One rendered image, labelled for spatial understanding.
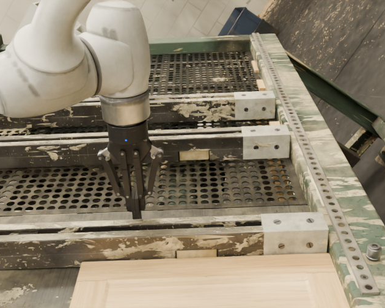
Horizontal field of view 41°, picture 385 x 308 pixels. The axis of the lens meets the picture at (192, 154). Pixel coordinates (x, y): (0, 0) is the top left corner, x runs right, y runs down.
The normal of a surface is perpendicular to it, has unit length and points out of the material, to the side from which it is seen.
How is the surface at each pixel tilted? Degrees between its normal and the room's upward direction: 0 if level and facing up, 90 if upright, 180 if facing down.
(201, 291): 54
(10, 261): 90
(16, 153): 90
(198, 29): 90
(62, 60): 113
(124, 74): 121
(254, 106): 90
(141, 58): 131
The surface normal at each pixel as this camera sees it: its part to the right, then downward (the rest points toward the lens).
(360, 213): -0.04, -0.88
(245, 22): 0.16, 0.26
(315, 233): 0.01, 0.47
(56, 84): 0.55, 0.69
